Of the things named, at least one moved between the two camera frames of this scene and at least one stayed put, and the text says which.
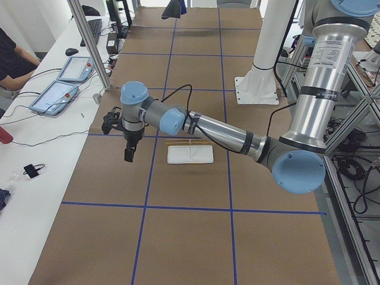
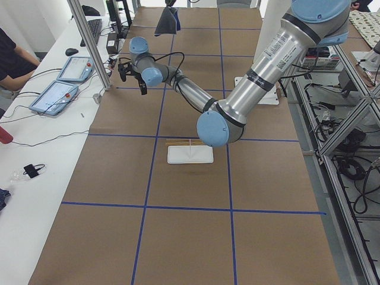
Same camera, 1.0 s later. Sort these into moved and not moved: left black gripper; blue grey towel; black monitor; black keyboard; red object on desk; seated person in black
Moved: left black gripper; blue grey towel
Not moved: black monitor; seated person in black; red object on desk; black keyboard
